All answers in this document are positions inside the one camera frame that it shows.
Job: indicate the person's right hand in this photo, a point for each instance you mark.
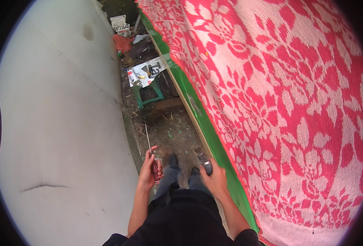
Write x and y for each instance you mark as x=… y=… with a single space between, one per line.
x=216 y=183

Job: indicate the person's left hand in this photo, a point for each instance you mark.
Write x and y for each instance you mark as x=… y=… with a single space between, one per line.
x=146 y=175

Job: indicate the grey metal tool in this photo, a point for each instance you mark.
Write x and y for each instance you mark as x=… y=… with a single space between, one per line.
x=206 y=164

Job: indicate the person's legs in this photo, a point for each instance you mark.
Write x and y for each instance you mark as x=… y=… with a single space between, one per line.
x=172 y=181

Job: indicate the green painted board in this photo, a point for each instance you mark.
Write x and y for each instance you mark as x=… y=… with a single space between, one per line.
x=210 y=132

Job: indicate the person's body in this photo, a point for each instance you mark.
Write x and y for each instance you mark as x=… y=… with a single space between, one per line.
x=181 y=221

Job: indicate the long wooden strip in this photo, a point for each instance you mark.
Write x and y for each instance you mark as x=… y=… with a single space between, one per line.
x=186 y=104

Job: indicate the green plastic stool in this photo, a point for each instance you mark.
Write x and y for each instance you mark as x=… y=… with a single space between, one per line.
x=138 y=93

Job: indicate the red white floral cloth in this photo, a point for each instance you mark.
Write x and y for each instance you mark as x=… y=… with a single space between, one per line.
x=276 y=107

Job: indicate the white red spray can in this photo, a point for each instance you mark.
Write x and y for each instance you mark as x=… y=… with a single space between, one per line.
x=132 y=75

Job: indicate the white printed sheet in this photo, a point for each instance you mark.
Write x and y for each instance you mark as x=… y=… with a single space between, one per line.
x=138 y=69

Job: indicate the orange plastic bag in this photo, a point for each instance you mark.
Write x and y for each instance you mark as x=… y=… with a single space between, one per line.
x=122 y=42

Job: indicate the white crumpled cloth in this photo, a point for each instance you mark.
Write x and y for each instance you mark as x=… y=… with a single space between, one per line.
x=140 y=38

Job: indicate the white printed carton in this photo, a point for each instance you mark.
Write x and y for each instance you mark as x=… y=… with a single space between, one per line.
x=119 y=23

